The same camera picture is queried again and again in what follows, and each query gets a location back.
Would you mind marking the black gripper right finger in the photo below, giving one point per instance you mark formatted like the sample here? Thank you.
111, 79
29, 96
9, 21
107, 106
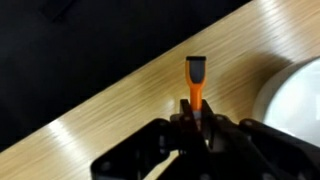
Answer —
207, 115

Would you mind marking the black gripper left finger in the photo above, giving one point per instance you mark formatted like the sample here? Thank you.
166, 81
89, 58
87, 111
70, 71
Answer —
187, 115

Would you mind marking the orange and white pen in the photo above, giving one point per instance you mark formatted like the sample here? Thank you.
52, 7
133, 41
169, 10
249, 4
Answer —
196, 80

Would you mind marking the small white bowl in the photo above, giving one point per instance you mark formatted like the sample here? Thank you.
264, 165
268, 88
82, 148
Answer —
293, 103

